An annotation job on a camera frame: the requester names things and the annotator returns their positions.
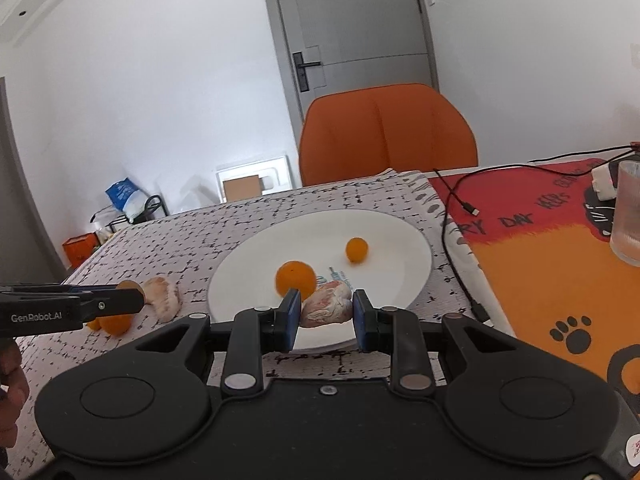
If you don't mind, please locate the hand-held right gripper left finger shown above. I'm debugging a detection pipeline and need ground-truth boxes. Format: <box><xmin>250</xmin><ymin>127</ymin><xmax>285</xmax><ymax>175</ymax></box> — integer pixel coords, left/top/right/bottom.
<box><xmin>135</xmin><ymin>287</ymin><xmax>302</xmax><ymax>397</ymax></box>

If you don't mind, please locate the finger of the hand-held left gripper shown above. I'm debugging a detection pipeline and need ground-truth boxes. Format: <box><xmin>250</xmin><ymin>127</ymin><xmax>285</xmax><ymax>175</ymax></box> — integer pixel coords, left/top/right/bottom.
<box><xmin>0</xmin><ymin>284</ymin><xmax>119</xmax><ymax>295</ymax></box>
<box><xmin>79</xmin><ymin>290</ymin><xmax>146</xmax><ymax>324</ymax></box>

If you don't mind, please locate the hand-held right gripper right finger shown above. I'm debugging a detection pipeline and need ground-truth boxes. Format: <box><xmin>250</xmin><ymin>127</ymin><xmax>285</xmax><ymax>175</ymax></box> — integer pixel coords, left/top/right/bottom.
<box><xmin>352</xmin><ymin>289</ymin><xmax>521</xmax><ymax>396</ymax></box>

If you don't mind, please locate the large orange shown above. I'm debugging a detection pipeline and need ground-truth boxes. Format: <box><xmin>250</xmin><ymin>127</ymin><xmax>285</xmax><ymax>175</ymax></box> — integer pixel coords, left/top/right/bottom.
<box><xmin>96</xmin><ymin>280</ymin><xmax>146</xmax><ymax>337</ymax></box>
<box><xmin>275</xmin><ymin>260</ymin><xmax>317</xmax><ymax>299</ymax></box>

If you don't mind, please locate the person's left hand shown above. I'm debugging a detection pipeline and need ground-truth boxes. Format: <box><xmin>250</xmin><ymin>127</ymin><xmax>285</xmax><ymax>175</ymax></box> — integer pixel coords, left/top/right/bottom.
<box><xmin>0</xmin><ymin>341</ymin><xmax>30</xmax><ymax>449</ymax></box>

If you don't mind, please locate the orange box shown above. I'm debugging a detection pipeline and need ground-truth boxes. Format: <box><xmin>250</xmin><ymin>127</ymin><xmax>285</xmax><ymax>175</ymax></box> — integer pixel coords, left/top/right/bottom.
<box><xmin>62</xmin><ymin>233</ymin><xmax>98</xmax><ymax>268</ymax></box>

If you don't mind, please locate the small orange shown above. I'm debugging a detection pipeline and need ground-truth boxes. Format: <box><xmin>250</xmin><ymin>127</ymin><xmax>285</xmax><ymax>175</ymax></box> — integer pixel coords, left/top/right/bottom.
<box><xmin>346</xmin><ymin>237</ymin><xmax>370</xmax><ymax>264</ymax></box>

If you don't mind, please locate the blue white bag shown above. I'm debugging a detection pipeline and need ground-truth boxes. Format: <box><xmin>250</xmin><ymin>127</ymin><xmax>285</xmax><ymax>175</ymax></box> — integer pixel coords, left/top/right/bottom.
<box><xmin>105</xmin><ymin>177</ymin><xmax>151</xmax><ymax>223</ymax></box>

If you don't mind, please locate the grey patterned tablecloth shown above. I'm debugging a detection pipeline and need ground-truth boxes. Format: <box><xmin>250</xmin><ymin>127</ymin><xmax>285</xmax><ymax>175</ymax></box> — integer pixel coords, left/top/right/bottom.
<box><xmin>12</xmin><ymin>167</ymin><xmax>518</xmax><ymax>466</ymax></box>

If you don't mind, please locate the brown cardboard piece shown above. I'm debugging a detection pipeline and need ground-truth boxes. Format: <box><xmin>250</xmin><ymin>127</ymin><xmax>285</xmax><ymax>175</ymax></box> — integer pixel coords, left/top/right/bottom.
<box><xmin>222</xmin><ymin>175</ymin><xmax>263</xmax><ymax>203</ymax></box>

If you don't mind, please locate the white foam packaging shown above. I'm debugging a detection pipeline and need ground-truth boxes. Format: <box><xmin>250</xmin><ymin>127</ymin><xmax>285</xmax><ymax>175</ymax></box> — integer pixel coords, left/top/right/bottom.
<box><xmin>215</xmin><ymin>154</ymin><xmax>292</xmax><ymax>205</ymax></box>

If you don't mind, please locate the orange chair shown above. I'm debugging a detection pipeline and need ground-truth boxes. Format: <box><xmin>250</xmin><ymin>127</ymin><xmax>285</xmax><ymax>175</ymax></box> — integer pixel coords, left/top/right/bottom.
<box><xmin>298</xmin><ymin>83</ymin><xmax>479</xmax><ymax>187</ymax></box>

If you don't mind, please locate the red orange cat mat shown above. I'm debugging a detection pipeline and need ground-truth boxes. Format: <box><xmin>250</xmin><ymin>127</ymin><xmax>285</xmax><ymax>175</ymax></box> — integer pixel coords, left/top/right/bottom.
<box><xmin>429</xmin><ymin>157</ymin><xmax>640</xmax><ymax>411</ymax></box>

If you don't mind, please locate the white power adapter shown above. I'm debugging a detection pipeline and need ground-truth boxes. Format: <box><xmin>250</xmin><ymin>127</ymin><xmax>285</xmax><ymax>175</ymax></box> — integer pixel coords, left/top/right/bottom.
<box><xmin>591</xmin><ymin>162</ymin><xmax>621</xmax><ymax>201</ymax></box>

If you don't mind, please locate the frosted plastic cup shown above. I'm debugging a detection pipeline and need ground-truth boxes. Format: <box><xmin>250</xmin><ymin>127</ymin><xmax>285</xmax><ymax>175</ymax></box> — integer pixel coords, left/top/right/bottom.
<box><xmin>610</xmin><ymin>160</ymin><xmax>640</xmax><ymax>261</ymax></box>

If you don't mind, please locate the grey door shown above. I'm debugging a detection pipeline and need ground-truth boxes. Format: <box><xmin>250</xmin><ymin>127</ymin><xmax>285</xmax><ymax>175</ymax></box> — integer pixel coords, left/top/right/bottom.
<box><xmin>257</xmin><ymin>0</ymin><xmax>441</xmax><ymax>123</ymax></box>

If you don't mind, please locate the black wire rack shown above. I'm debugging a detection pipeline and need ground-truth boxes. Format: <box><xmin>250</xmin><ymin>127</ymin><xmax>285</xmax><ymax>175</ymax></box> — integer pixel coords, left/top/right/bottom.
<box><xmin>90</xmin><ymin>195</ymin><xmax>168</xmax><ymax>233</ymax></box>

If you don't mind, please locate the black cable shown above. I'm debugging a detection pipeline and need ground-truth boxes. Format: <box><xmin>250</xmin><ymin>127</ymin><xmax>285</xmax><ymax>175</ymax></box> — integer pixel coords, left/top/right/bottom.
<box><xmin>432</xmin><ymin>145</ymin><xmax>640</xmax><ymax>323</ymax></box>

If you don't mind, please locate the black door handle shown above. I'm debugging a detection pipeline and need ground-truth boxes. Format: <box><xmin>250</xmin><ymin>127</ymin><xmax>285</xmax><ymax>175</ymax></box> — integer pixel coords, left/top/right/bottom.
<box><xmin>292</xmin><ymin>51</ymin><xmax>322</xmax><ymax>92</ymax></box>

